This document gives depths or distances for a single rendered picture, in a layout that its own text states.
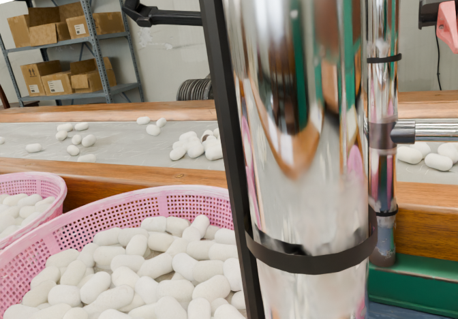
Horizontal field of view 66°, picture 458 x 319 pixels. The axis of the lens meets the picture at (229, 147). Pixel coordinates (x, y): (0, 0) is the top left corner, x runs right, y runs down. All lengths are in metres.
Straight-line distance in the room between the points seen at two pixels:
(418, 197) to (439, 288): 0.08
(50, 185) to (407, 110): 0.60
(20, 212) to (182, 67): 2.60
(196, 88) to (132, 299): 0.80
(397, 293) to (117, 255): 0.26
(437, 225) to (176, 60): 2.84
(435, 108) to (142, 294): 0.57
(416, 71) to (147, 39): 2.07
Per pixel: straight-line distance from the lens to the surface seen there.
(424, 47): 2.60
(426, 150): 0.52
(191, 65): 3.02
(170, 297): 0.31
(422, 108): 0.71
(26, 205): 0.57
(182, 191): 0.42
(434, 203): 0.37
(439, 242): 0.38
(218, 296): 0.31
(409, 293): 0.38
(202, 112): 0.83
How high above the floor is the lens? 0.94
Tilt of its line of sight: 19 degrees down
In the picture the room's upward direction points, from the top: 8 degrees counter-clockwise
